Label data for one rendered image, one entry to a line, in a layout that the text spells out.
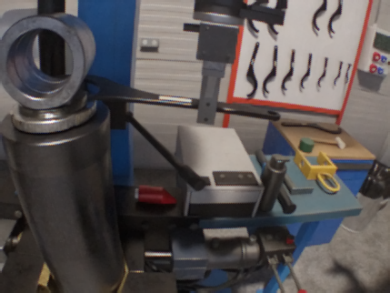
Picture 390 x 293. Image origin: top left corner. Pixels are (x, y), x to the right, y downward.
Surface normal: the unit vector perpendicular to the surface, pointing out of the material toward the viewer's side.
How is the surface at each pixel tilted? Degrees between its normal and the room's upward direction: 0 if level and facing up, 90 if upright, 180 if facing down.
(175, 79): 90
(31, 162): 90
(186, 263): 90
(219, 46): 90
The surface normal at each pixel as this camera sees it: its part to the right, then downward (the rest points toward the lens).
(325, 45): 0.11, 0.50
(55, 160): 0.46, 0.48
